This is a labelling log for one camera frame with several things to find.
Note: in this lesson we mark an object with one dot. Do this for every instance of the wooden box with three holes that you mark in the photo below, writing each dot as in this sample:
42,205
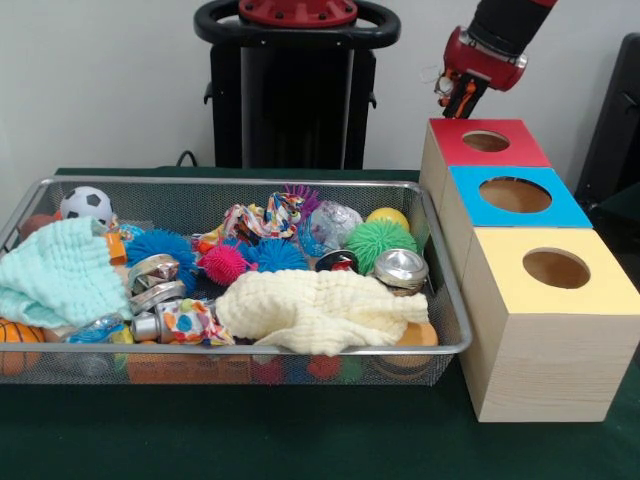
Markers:
550,370

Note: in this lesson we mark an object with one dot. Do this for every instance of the cream yellow cloth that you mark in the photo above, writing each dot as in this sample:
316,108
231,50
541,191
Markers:
320,305

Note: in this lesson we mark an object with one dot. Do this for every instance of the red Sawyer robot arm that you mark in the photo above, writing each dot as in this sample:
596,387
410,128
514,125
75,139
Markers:
505,22

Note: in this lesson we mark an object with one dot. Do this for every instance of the shallow mesh bin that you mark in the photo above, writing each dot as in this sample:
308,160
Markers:
445,300

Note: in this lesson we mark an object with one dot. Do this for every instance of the blue spiky toy with eyes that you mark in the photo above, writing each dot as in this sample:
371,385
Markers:
157,250

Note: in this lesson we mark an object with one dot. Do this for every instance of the yellow ball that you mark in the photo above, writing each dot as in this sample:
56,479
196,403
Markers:
387,217

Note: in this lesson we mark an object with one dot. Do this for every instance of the multicolour spiky caterpillar toy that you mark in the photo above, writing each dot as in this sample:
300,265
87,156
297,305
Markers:
220,262

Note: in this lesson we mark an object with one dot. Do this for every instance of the green spiky ball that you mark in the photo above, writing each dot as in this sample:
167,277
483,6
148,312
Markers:
380,245

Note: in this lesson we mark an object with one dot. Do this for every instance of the small soccer ball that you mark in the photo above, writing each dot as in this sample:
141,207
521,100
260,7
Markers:
87,205

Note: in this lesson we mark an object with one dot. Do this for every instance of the orange striped tiger plush toy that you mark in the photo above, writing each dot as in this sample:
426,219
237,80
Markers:
461,100

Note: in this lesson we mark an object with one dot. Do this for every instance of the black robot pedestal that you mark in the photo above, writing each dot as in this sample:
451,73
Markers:
295,100

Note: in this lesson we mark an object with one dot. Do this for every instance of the black stand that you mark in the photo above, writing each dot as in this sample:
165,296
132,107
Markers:
615,125

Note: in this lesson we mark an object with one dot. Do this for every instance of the colourful knotted cloth toy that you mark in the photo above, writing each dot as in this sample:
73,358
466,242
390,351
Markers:
265,220

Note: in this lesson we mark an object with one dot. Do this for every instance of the dark green tablecloth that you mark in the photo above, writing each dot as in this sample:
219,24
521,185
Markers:
625,205
250,435

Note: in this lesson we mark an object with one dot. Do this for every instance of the small orange basketball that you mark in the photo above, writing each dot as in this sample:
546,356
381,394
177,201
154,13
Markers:
15,332

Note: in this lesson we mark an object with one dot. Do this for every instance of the crushed silver can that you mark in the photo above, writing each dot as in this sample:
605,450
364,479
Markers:
402,270

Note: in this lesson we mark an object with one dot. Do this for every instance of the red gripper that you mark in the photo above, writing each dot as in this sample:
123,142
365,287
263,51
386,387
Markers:
480,62

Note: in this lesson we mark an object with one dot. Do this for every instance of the mint green cloth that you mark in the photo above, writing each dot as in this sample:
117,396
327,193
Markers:
60,270

